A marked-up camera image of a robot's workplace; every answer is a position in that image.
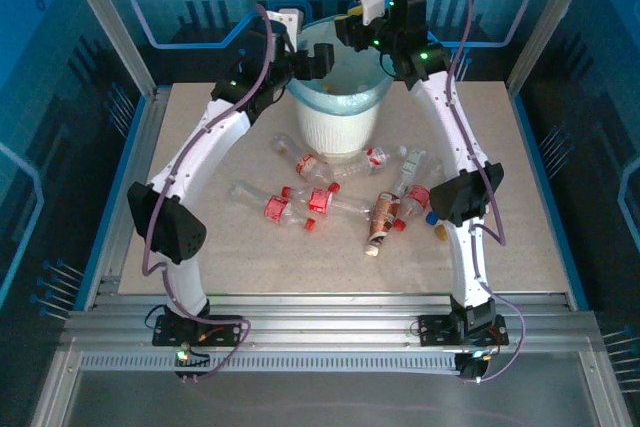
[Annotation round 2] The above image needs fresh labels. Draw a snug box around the brown label bottle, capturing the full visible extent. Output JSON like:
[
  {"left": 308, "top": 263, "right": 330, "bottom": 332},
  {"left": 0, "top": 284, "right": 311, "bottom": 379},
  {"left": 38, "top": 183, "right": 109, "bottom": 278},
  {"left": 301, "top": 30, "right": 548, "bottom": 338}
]
[{"left": 363, "top": 190, "right": 403, "bottom": 258}]

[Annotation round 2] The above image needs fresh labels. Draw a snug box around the black connector box with LED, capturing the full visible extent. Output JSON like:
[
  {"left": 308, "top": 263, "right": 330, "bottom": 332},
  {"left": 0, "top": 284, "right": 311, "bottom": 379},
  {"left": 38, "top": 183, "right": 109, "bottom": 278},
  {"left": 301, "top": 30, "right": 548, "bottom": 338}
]
[
  {"left": 173, "top": 341, "right": 211, "bottom": 383},
  {"left": 457, "top": 350, "right": 494, "bottom": 382}
]

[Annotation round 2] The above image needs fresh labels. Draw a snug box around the aluminium side rail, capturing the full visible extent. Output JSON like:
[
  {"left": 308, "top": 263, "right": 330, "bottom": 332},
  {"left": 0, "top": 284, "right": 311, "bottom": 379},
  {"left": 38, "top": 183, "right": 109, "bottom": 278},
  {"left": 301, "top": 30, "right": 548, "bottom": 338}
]
[{"left": 82, "top": 88, "right": 171, "bottom": 311}]

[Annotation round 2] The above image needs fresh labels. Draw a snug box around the blue plastic bin liner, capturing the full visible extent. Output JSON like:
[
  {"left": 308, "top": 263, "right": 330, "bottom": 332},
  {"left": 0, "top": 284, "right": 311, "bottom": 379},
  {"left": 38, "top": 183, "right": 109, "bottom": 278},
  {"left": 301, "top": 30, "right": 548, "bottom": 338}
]
[{"left": 285, "top": 16, "right": 396, "bottom": 116}]

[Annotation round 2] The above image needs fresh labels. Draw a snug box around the red-capped clear bottle bright-red label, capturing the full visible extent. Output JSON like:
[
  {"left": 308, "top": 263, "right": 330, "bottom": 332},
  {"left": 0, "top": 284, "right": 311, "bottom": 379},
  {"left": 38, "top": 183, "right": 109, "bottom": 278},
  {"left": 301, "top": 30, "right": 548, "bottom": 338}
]
[{"left": 280, "top": 185, "right": 376, "bottom": 222}]

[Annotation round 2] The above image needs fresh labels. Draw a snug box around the red-capped clear bottle red-white label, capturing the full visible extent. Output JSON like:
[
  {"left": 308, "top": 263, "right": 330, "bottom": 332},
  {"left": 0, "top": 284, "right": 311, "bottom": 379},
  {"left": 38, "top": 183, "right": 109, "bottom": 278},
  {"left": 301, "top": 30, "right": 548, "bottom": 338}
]
[{"left": 228, "top": 180, "right": 317, "bottom": 232}]

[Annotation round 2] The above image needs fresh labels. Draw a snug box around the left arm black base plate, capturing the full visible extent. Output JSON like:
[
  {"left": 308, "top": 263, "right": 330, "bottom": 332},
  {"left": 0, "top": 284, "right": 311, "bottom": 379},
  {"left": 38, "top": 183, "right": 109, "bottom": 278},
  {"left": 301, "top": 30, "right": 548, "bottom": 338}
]
[{"left": 152, "top": 314, "right": 244, "bottom": 348}]

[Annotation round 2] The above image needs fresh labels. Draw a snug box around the slotted cable duct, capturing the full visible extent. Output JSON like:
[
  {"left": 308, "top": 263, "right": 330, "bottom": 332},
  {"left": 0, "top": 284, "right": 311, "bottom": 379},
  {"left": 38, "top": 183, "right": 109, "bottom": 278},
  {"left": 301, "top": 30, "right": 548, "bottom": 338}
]
[{"left": 79, "top": 352, "right": 461, "bottom": 374}]

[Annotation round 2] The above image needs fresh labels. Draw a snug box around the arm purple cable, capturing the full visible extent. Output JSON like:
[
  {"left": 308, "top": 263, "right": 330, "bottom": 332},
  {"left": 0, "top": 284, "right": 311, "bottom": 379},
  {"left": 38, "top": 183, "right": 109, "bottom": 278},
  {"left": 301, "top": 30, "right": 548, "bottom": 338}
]
[
  {"left": 372, "top": 0, "right": 527, "bottom": 384},
  {"left": 141, "top": 3, "right": 252, "bottom": 384}
]

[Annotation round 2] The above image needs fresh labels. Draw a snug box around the aluminium frame post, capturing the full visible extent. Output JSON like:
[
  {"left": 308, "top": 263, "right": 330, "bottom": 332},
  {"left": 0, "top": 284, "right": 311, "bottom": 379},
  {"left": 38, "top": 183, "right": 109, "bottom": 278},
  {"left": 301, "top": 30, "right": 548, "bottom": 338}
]
[
  {"left": 55, "top": 0, "right": 160, "bottom": 99},
  {"left": 504, "top": 0, "right": 604, "bottom": 98}
]

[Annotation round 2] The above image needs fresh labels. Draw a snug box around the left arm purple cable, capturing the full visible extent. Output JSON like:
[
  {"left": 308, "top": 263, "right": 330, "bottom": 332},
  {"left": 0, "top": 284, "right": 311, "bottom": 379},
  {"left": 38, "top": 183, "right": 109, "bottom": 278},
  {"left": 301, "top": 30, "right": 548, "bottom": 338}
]
[{"left": 141, "top": 3, "right": 252, "bottom": 384}]

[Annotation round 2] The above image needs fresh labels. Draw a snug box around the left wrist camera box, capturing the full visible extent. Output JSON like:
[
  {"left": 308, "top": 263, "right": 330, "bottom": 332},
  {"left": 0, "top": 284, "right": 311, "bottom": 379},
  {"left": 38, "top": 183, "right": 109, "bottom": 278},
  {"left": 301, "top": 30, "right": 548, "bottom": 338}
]
[{"left": 264, "top": 7, "right": 305, "bottom": 42}]

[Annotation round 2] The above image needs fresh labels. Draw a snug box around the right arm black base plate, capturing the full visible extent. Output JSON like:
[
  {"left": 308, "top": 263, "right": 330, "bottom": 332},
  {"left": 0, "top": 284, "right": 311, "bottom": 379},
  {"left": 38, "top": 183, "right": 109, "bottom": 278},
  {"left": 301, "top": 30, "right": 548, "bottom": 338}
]
[{"left": 417, "top": 314, "right": 509, "bottom": 348}]

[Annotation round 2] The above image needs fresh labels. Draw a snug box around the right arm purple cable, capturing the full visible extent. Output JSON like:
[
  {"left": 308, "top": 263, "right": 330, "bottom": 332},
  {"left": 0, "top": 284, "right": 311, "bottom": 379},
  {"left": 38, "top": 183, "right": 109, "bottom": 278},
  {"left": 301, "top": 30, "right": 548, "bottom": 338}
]
[{"left": 372, "top": 0, "right": 527, "bottom": 384}]

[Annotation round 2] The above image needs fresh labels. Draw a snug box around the crushed clear bottle red label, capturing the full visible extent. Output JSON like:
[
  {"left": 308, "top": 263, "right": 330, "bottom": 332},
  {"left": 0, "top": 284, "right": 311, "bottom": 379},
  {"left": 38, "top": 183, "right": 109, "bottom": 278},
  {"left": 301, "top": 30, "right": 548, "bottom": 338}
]
[{"left": 271, "top": 133, "right": 335, "bottom": 184}]

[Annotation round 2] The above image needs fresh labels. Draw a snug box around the aluminium mounting rail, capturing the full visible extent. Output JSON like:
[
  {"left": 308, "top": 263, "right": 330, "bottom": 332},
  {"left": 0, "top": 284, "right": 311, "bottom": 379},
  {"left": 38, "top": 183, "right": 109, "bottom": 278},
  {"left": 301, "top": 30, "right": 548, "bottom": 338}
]
[{"left": 62, "top": 291, "right": 601, "bottom": 348}]

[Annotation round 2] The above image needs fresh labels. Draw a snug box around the clear bottle green-white label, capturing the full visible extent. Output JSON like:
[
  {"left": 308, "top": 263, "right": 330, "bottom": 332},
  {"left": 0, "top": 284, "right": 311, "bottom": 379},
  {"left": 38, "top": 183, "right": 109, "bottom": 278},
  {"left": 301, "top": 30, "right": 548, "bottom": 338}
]
[{"left": 394, "top": 148, "right": 431, "bottom": 196}]

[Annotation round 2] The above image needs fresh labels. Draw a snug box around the small red-capped bottle red label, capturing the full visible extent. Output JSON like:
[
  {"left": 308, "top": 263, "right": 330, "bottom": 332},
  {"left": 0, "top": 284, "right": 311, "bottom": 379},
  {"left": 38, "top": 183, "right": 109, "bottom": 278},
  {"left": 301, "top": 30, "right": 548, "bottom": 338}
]
[{"left": 392, "top": 182, "right": 434, "bottom": 232}]

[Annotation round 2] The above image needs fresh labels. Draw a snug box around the long clear bottle red-white label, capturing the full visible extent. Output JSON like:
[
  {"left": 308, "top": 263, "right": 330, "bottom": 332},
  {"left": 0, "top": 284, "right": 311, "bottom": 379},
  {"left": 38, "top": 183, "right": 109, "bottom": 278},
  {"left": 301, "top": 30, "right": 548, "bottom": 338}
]
[{"left": 330, "top": 145, "right": 409, "bottom": 179}]

